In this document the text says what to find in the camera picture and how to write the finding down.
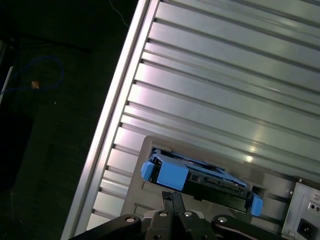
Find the black open PC case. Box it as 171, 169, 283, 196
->
281, 174, 320, 240

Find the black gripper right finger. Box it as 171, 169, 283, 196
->
172, 192, 283, 240

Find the blue floor cable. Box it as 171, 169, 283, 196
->
0, 56, 65, 97

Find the white floor cable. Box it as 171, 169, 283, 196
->
109, 0, 131, 26

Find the grey parts rack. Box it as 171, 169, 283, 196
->
123, 135, 298, 240

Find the hard disk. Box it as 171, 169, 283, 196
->
140, 148, 264, 218

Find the grey power supply unit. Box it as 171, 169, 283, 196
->
296, 182, 320, 240

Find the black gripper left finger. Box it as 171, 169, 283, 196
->
72, 191, 175, 240

